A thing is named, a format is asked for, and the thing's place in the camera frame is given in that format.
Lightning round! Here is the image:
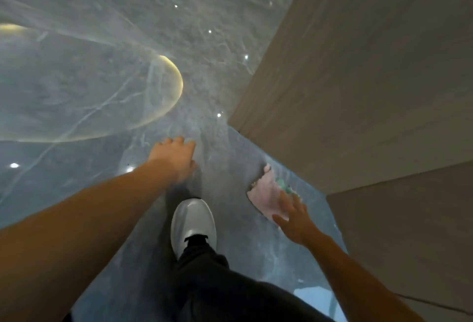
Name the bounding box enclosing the person's left forearm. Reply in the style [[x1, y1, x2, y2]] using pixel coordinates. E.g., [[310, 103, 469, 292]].
[[0, 158, 179, 322]]

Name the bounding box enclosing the pink cleaning cloth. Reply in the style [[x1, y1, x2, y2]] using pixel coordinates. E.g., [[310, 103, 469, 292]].
[[246, 163, 302, 223]]

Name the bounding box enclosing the light wooden cabinet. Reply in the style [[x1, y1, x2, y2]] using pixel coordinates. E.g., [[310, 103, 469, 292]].
[[227, 0, 473, 322]]

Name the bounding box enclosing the person's left hand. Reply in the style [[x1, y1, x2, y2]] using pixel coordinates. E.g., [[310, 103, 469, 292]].
[[147, 136, 199, 186]]

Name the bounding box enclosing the person's right forearm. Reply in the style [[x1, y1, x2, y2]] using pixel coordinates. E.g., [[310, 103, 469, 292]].
[[305, 229, 426, 322]]

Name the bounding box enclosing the white sneaker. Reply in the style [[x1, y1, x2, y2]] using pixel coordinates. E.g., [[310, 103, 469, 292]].
[[170, 198, 218, 260]]

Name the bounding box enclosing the person's right leg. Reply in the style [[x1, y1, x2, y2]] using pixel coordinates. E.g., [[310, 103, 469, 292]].
[[170, 235, 335, 322]]

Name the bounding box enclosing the person's right hand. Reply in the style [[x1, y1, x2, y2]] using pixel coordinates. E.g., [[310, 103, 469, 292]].
[[271, 190, 320, 247]]

